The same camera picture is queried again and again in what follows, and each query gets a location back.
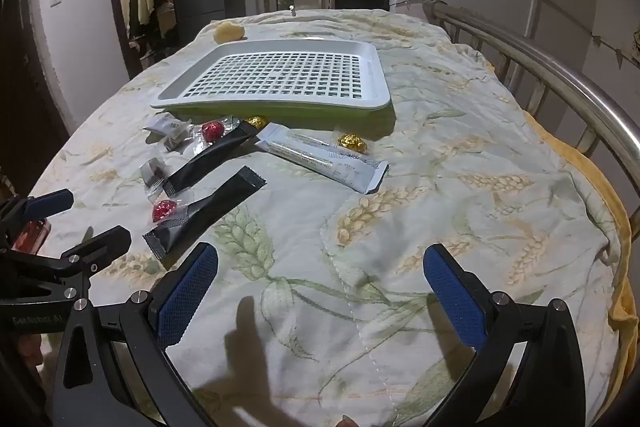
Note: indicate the red candy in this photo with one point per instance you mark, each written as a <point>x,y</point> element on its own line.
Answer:
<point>212,132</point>
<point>164,210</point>

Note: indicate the round yellow bun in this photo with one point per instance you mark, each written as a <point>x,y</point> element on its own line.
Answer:
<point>229,32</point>

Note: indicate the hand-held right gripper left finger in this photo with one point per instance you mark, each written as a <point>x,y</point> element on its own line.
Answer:
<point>190,292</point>

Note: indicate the gold foil candy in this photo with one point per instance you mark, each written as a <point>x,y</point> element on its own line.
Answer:
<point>351,142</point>
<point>257,122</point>

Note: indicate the brown candy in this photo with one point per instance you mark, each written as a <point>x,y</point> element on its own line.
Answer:
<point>152,169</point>

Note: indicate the long white snack packet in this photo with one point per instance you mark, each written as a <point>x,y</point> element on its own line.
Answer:
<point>320,157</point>

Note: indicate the clear plastic container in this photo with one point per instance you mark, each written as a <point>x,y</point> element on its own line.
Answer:
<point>306,2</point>

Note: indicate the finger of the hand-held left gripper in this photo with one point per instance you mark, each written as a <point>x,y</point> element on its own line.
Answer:
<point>102,244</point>
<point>50,202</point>

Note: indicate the person's left hand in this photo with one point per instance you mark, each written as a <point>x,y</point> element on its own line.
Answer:
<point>30,352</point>

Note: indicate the white slotted plastic tray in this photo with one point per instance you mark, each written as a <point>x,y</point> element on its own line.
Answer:
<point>372,77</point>

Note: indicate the metal bed rail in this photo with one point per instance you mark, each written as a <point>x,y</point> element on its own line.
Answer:
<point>550,67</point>

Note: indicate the yellow bed sheet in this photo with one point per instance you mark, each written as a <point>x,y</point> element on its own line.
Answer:
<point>600,177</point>

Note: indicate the dark wooden door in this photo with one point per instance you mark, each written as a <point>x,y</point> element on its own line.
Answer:
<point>25,97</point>

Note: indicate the red-cased smartphone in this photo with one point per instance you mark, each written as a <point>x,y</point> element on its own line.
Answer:
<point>30,234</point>

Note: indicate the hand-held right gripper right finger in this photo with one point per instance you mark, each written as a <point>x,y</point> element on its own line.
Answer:
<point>455,302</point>

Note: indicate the small white snack packet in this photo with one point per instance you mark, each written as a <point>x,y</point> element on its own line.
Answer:
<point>170,129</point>

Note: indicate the black stick packet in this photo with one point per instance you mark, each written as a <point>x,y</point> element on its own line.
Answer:
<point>210,159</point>
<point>200,214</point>

